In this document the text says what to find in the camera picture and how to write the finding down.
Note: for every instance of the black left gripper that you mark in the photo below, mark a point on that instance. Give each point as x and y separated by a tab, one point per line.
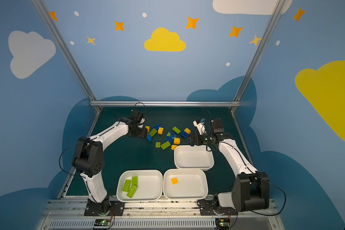
142	133

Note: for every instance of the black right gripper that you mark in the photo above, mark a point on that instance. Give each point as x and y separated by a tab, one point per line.
195	139

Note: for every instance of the blue lego cluster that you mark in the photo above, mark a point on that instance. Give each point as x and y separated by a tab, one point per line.
149	138

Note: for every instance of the green long lego cluster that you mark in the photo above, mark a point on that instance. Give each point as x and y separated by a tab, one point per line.
153	132

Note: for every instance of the yellow small lego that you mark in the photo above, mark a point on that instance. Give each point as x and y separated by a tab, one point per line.
174	181

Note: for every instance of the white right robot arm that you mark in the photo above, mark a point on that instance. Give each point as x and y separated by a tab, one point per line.
250	191

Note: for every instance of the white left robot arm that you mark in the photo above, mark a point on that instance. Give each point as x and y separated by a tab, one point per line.
88	158

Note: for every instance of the white bin right rear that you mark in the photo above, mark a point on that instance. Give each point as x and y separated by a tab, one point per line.
193	157

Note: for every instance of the white bin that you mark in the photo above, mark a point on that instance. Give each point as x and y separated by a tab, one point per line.
150	186
193	157
192	184

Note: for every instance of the yellow square lego brick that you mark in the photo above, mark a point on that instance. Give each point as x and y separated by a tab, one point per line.
188	131

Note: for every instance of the blue long lego brick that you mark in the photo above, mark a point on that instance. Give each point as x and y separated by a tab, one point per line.
184	134

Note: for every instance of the green long lego centre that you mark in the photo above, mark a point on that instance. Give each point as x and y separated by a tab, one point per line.
165	145

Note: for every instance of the green long lego brick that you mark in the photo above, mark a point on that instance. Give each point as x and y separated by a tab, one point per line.
176	130

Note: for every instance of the white bin middle front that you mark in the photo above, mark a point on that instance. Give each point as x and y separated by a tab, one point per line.
192	184

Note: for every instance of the white bin left front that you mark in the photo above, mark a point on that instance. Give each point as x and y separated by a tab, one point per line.
150	186

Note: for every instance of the right controller board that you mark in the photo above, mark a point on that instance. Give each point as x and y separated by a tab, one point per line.
222	224

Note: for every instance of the controller board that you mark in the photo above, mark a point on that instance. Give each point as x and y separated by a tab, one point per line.
222	224
102	224

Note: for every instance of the left controller board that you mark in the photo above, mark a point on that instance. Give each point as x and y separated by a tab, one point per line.
102	224

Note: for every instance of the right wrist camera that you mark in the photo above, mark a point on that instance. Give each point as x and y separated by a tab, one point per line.
216	126

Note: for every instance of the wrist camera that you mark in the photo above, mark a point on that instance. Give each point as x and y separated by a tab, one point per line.
138	117
216	126

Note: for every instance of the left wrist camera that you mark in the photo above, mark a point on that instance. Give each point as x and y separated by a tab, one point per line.
138	117

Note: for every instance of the aluminium frame rear bar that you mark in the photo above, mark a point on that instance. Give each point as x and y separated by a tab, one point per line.
163	104

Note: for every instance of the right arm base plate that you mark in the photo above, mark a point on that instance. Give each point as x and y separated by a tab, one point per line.
213	208

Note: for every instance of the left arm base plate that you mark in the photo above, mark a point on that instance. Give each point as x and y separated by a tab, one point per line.
107	208

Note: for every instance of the aluminium frame left post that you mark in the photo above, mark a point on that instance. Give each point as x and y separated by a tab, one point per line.
55	32

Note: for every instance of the aluminium frame post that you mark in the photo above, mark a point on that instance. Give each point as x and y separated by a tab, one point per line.
55	32
268	31

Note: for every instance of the front aluminium rail bed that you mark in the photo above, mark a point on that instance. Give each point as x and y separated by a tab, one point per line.
68	214

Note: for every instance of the aluminium frame right post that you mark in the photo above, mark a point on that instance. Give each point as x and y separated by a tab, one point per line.
268	31

